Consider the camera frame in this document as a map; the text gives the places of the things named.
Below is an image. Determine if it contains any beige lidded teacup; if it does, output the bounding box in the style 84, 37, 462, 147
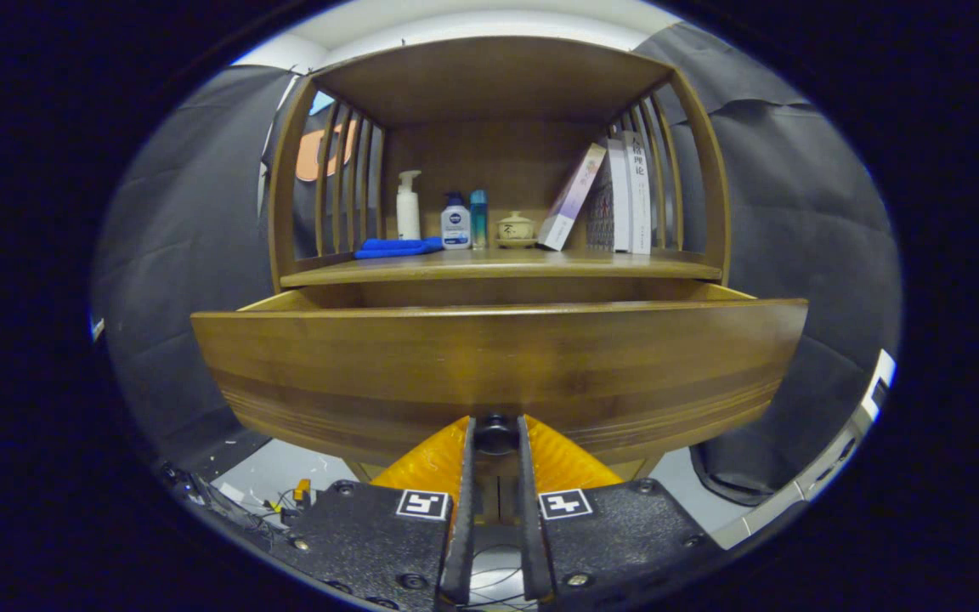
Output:
494, 211, 538, 249

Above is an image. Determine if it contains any purple and white book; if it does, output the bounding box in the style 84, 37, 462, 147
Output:
537, 142, 608, 252

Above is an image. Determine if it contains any wooden cabinet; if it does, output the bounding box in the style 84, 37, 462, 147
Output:
267, 34, 733, 485

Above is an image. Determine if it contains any blue folded cloth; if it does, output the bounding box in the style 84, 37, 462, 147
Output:
354, 237, 446, 260

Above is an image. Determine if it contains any wooden drawer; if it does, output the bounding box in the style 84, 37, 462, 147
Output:
190, 280, 809, 468

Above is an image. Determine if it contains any white bottle with blue cap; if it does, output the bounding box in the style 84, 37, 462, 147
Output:
441, 192, 473, 251

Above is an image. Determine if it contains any tangle of black cables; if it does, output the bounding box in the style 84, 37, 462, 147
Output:
158, 463, 320, 545

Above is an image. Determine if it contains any wooden countertop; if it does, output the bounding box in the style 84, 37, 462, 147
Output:
279, 246, 724, 288

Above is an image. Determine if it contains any teal slim bottle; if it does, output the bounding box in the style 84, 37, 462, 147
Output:
469, 189, 490, 249

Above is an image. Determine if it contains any plain white book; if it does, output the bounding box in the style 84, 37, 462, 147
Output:
607, 139, 633, 253

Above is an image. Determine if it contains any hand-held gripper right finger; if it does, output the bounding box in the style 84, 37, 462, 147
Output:
517, 415, 724, 609

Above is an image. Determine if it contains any white pump bottle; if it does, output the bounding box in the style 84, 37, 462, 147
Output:
396, 170, 422, 241

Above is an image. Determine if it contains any white book with printed spine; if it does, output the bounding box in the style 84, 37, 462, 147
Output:
625, 130, 654, 255

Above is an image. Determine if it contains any dark patterned book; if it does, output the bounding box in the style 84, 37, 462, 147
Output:
585, 161, 615, 251

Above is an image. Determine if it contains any black drawer knob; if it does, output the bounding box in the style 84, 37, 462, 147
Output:
474, 414, 521, 456

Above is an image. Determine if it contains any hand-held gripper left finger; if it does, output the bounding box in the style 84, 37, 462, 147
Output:
273, 415, 478, 611

